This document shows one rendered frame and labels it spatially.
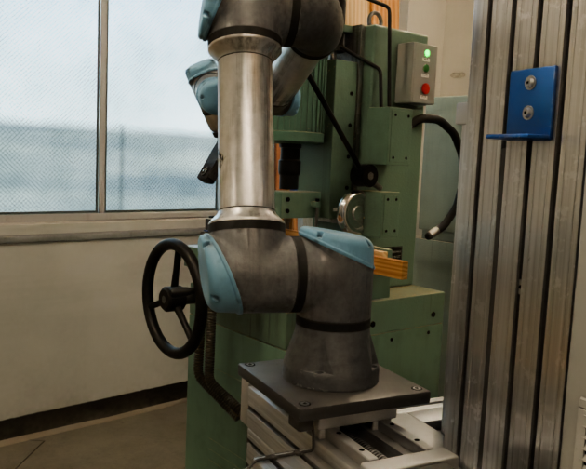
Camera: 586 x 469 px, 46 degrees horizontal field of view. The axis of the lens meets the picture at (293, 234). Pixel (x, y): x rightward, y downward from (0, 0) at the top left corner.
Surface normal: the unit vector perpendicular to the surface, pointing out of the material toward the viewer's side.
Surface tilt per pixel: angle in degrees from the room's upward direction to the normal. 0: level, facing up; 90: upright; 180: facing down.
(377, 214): 90
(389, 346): 90
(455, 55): 90
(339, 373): 72
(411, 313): 90
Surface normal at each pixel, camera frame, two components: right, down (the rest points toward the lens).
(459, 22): -0.75, 0.04
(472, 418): -0.89, 0.01
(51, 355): 0.67, 0.11
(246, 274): 0.25, -0.04
